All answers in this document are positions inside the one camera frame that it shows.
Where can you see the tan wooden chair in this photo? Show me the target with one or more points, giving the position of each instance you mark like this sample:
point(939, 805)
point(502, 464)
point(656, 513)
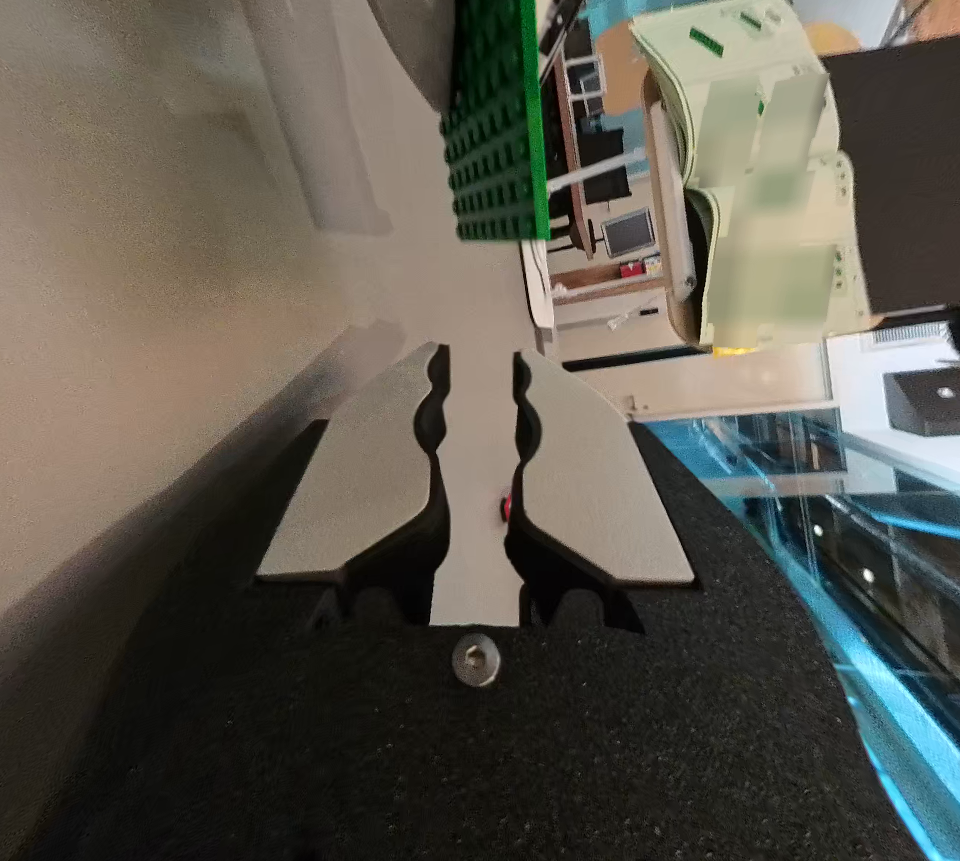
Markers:
point(619, 73)
point(832, 40)

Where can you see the green lego baseplate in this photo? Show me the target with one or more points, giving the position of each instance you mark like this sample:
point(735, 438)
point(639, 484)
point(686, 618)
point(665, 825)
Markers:
point(495, 88)

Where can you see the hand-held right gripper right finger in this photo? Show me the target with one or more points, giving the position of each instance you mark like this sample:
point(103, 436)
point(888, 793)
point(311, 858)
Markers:
point(592, 493)

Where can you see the pale green instruction booklet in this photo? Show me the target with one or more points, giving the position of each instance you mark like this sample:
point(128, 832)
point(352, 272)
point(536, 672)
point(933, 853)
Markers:
point(735, 51)

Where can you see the black panel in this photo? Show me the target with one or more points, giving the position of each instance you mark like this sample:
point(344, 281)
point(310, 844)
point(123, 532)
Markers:
point(900, 178)

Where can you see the black box device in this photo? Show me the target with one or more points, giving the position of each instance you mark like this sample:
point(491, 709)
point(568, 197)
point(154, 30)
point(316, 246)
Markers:
point(922, 403)

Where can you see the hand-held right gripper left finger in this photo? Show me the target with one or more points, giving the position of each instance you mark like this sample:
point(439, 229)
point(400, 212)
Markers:
point(360, 486)

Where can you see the small desk monitor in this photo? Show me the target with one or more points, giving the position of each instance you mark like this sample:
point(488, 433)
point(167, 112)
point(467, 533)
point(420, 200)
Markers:
point(628, 232)

